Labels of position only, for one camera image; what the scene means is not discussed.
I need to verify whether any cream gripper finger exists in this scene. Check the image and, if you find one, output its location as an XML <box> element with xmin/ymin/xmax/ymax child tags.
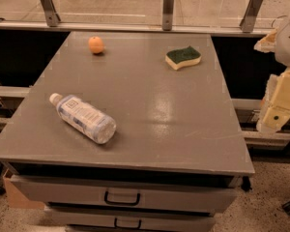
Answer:
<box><xmin>254</xmin><ymin>29</ymin><xmax>277</xmax><ymax>53</ymax></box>
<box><xmin>256</xmin><ymin>68</ymin><xmax>290</xmax><ymax>133</ymax></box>

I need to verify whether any orange fruit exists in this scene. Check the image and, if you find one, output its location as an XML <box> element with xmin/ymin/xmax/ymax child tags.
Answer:
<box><xmin>88</xmin><ymin>37</ymin><xmax>104</xmax><ymax>54</ymax></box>

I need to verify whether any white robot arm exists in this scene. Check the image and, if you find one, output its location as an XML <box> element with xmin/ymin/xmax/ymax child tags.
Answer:
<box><xmin>254</xmin><ymin>13</ymin><xmax>290</xmax><ymax>133</ymax></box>

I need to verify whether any green and yellow sponge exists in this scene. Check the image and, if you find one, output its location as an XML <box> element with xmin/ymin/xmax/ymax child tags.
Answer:
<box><xmin>165</xmin><ymin>46</ymin><xmax>201</xmax><ymax>71</ymax></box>

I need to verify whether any upper grey drawer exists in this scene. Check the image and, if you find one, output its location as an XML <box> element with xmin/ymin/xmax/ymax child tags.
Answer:
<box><xmin>11</xmin><ymin>175</ymin><xmax>236</xmax><ymax>213</ymax></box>

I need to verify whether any grey drawer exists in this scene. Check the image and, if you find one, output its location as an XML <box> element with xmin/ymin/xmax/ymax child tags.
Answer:
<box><xmin>11</xmin><ymin>175</ymin><xmax>236</xmax><ymax>213</ymax></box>
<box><xmin>44</xmin><ymin>207</ymin><xmax>216</xmax><ymax>232</ymax></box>

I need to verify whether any lower grey drawer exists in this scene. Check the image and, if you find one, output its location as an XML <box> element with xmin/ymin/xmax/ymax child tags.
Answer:
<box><xmin>44</xmin><ymin>207</ymin><xmax>216</xmax><ymax>232</ymax></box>

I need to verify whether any clear plastic water bottle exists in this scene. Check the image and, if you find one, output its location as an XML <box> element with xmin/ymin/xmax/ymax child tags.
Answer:
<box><xmin>49</xmin><ymin>93</ymin><xmax>116</xmax><ymax>144</ymax></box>

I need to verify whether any brown cardboard box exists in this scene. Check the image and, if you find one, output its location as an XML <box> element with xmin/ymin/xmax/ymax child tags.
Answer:
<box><xmin>3</xmin><ymin>170</ymin><xmax>44</xmax><ymax>210</ymax></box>

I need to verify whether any right metal railing bracket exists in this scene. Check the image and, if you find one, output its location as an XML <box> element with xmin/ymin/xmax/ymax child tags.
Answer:
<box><xmin>240</xmin><ymin>0</ymin><xmax>263</xmax><ymax>33</ymax></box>

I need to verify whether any metal railing bracket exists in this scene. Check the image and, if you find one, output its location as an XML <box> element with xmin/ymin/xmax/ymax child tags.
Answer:
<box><xmin>240</xmin><ymin>0</ymin><xmax>263</xmax><ymax>33</ymax></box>
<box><xmin>40</xmin><ymin>0</ymin><xmax>61</xmax><ymax>27</ymax></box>
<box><xmin>162</xmin><ymin>0</ymin><xmax>175</xmax><ymax>31</ymax></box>

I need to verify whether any middle metal railing bracket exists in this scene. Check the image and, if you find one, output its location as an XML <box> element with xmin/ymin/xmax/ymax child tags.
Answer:
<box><xmin>162</xmin><ymin>0</ymin><xmax>175</xmax><ymax>31</ymax></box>

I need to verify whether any black upper drawer handle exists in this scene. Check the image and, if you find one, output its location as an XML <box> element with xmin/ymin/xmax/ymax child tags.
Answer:
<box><xmin>103</xmin><ymin>191</ymin><xmax>141</xmax><ymax>207</ymax></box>

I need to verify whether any black drawer handle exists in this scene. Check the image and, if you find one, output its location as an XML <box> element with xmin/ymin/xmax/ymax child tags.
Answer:
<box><xmin>103</xmin><ymin>191</ymin><xmax>141</xmax><ymax>207</ymax></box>
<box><xmin>114</xmin><ymin>217</ymin><xmax>142</xmax><ymax>229</ymax></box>

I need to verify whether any black lower drawer handle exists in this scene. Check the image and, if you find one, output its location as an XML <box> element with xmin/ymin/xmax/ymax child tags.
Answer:
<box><xmin>114</xmin><ymin>217</ymin><xmax>142</xmax><ymax>229</ymax></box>

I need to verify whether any left metal railing bracket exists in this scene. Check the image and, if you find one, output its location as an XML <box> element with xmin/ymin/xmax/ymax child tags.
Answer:
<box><xmin>40</xmin><ymin>0</ymin><xmax>61</xmax><ymax>27</ymax></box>

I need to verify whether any horizontal metal rail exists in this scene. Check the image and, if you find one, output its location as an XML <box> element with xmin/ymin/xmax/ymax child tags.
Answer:
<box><xmin>0</xmin><ymin>20</ymin><xmax>272</xmax><ymax>37</ymax></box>

